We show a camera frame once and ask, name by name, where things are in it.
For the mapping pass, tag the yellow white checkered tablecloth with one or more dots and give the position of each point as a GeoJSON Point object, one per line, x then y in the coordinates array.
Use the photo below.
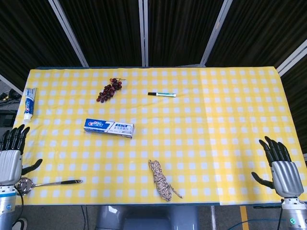
{"type": "Point", "coordinates": [192, 143]}

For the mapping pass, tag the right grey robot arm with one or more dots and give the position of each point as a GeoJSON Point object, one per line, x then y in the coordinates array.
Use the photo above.
{"type": "Point", "coordinates": [293, 215]}

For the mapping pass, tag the black floor equipment clutter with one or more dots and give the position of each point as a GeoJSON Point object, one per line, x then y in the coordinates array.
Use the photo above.
{"type": "Point", "coordinates": [7, 105]}

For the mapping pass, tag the black white shoe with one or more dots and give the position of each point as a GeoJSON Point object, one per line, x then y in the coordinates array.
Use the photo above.
{"type": "Point", "coordinates": [20, 224]}

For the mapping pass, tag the dark red grape bunch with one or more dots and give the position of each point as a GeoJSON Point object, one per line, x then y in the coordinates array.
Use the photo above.
{"type": "Point", "coordinates": [108, 91]}

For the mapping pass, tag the Crest logo toothpaste tube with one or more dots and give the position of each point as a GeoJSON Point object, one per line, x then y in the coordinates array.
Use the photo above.
{"type": "Point", "coordinates": [29, 105]}

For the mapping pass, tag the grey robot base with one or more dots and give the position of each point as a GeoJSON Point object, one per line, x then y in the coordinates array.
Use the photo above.
{"type": "Point", "coordinates": [148, 219]}

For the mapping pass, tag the black corrugated partition panel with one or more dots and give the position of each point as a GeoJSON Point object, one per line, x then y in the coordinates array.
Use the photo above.
{"type": "Point", "coordinates": [259, 31]}
{"type": "Point", "coordinates": [103, 31]}
{"type": "Point", "coordinates": [26, 36]}
{"type": "Point", "coordinates": [297, 107]}
{"type": "Point", "coordinates": [182, 31]}

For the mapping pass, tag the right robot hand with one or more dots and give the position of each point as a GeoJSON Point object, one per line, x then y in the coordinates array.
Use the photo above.
{"type": "Point", "coordinates": [286, 178]}

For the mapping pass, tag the metal spoon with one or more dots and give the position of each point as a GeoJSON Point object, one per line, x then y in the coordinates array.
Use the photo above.
{"type": "Point", "coordinates": [24, 185]}

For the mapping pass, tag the blue white toothpaste box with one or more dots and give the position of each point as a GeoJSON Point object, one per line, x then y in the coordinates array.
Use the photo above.
{"type": "Point", "coordinates": [108, 127]}

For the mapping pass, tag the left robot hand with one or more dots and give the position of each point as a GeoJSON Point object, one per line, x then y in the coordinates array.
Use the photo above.
{"type": "Point", "coordinates": [9, 165]}

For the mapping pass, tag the white marker black cap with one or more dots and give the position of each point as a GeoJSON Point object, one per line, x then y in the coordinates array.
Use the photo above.
{"type": "Point", "coordinates": [164, 95]}

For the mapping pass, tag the white partition frame post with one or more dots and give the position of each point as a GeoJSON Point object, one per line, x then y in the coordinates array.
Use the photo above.
{"type": "Point", "coordinates": [216, 33]}
{"type": "Point", "coordinates": [292, 56]}
{"type": "Point", "coordinates": [69, 36]}
{"type": "Point", "coordinates": [144, 33]}
{"type": "Point", "coordinates": [10, 83]}

